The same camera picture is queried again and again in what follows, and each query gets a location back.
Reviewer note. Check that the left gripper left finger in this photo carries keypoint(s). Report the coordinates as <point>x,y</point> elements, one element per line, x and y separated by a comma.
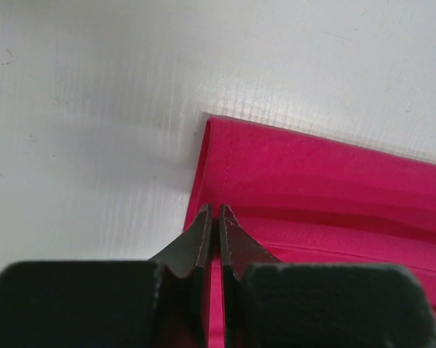
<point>159,302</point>

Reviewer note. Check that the pink t shirt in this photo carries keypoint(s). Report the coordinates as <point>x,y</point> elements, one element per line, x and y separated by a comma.
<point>310,199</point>

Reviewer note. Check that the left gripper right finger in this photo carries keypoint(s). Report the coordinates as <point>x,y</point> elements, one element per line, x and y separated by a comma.
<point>270,303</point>

